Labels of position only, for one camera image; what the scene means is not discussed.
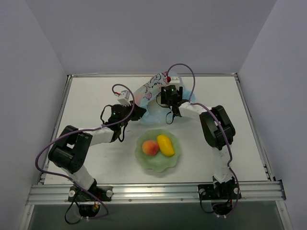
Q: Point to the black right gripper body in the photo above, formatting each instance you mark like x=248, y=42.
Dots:
x=171, y=88

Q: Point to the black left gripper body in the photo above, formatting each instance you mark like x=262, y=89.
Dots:
x=138, y=111

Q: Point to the light blue plastic bag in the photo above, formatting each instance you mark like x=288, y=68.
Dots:
x=147, y=97

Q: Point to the yellow fake lemon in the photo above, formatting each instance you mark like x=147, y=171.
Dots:
x=165, y=145

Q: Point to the pink fake peach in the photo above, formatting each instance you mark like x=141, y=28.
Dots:
x=150, y=147

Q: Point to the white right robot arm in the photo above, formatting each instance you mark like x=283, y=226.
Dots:
x=216, y=125

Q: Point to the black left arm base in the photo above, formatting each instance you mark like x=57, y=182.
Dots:
x=90, y=204

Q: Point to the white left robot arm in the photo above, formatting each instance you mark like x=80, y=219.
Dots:
x=70, y=150

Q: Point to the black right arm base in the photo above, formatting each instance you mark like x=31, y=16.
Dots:
x=220, y=199

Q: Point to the green scalloped glass bowl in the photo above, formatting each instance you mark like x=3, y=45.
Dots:
x=159, y=162

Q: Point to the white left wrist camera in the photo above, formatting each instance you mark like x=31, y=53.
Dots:
x=123, y=98

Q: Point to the aluminium front rail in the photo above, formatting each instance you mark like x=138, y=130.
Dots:
x=58, y=194

